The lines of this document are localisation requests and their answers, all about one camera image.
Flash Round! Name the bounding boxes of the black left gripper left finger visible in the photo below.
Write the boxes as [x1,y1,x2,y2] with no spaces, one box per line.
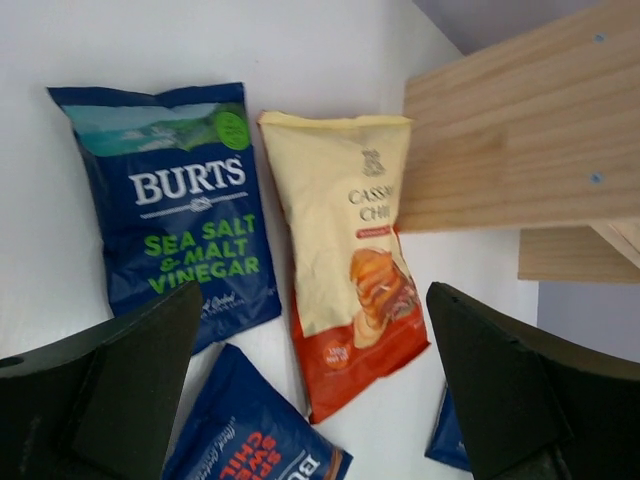
[1,281,202,479]

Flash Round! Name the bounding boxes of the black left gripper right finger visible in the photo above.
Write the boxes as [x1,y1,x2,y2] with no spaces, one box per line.
[426,282,639,479]

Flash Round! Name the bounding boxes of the blue burts chilli bag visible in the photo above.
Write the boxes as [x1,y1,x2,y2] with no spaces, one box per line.
[162,344,353,480]
[424,386,471,472]

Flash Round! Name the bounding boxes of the blue Burts sea salt bag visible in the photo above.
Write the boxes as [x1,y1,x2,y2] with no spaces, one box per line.
[49,82,282,351]

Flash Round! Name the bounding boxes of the cream orange cassava chips bag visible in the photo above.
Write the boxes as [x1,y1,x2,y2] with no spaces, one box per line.
[258,111,430,424]

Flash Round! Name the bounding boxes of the wooden two-tier shelf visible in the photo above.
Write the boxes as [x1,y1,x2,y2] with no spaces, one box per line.
[398,1,639,284]

